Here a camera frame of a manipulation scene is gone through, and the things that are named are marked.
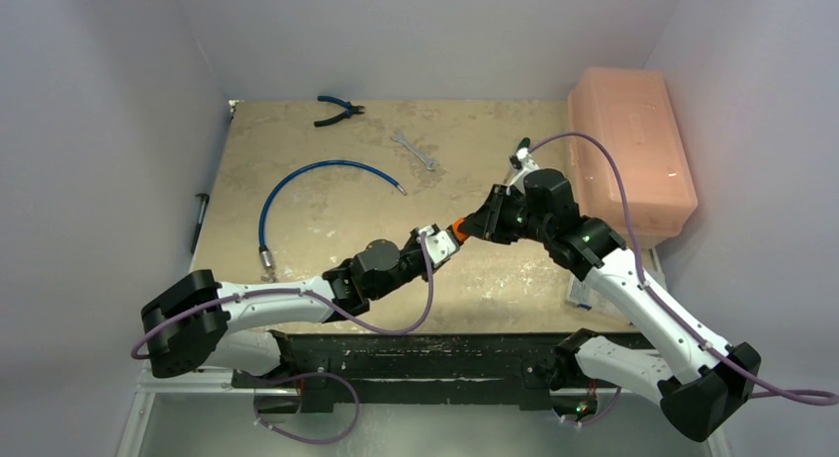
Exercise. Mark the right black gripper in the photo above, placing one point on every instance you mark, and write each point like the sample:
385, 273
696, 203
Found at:
494, 214

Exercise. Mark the black handled tool at edge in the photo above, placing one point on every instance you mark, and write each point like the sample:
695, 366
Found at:
204, 199

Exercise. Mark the orange black padlock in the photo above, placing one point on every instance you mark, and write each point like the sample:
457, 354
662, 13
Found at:
455, 228

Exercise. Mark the clear plastic bags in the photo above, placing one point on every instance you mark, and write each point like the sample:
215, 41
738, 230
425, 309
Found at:
584, 297

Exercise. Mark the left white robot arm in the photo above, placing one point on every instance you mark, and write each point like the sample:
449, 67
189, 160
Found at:
201, 321

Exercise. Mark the small silver wrench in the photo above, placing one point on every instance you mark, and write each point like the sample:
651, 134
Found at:
429, 163

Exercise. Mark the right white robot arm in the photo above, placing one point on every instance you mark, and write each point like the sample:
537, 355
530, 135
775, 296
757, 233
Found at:
693, 378

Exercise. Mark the orange plastic toolbox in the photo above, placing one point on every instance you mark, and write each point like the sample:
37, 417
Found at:
630, 141

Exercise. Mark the green handled screwdriver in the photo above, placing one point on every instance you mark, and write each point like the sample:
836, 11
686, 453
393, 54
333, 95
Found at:
524, 143

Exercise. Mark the blue cable lock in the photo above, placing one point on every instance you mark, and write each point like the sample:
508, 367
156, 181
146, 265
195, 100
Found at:
265, 255

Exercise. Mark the silver key bunch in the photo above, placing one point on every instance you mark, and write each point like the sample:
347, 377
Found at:
269, 276

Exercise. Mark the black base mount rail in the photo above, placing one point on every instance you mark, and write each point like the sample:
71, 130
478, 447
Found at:
322, 370

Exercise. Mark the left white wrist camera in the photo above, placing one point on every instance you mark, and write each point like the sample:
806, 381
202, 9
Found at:
438, 244

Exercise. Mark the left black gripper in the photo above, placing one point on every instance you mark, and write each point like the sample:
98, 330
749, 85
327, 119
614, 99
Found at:
415, 241

